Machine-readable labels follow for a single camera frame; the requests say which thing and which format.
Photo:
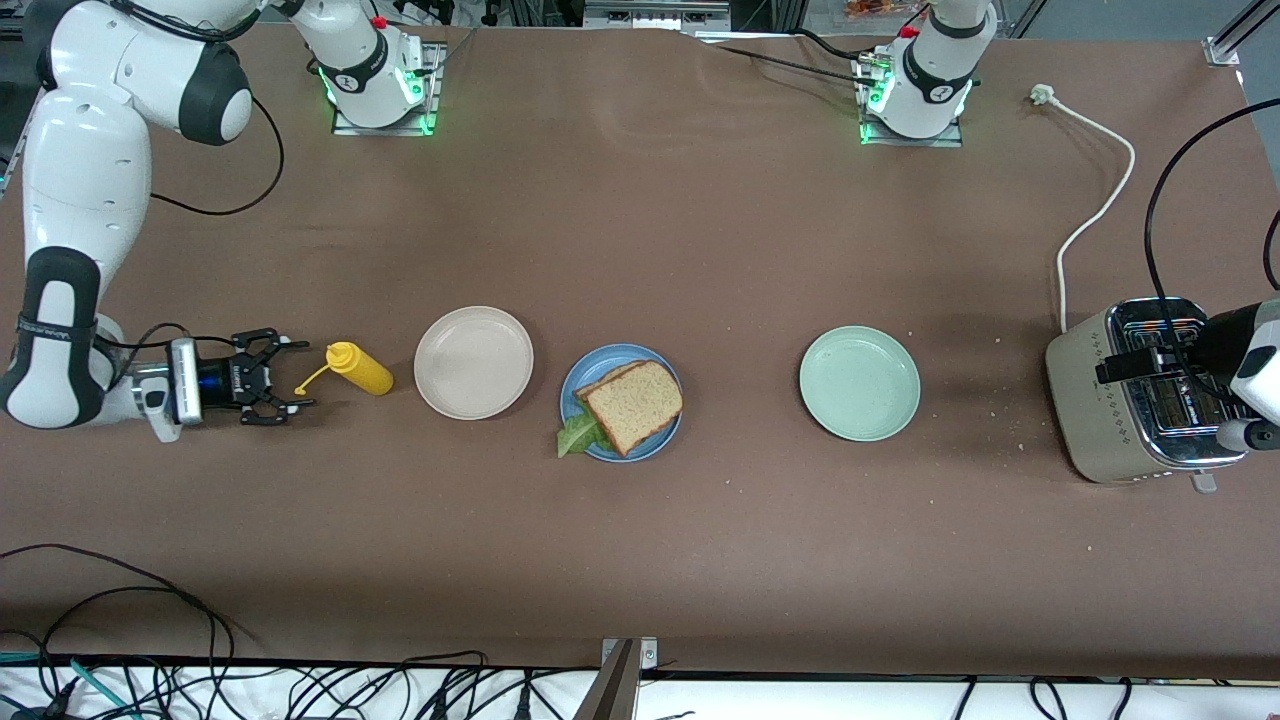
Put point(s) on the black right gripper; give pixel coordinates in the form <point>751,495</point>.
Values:
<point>232,380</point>

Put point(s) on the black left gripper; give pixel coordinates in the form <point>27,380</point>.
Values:
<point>1215,343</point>

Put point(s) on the yellow squeeze bottle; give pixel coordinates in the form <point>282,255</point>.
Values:
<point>362,368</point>

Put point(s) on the green lettuce leaf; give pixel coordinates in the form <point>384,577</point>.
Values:
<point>578,436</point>

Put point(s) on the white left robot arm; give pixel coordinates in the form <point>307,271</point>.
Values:
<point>1260,365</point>

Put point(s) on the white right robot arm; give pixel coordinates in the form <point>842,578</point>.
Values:
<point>85,200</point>

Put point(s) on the beige round plate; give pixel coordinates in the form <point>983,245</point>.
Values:
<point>473,365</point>

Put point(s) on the green round plate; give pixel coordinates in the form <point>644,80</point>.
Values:
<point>860,383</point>

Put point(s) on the blue round plate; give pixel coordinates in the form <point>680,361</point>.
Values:
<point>600,362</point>

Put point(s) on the silver two-slot toaster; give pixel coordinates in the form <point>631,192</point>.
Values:
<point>1090,420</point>

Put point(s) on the orange snack packet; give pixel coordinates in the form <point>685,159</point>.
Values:
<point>880,8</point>

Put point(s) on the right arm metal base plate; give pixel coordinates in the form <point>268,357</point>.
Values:
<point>385,130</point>

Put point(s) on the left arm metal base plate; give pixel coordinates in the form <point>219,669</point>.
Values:
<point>910,142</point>

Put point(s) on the aluminium profile post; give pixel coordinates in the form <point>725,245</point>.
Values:
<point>615,690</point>

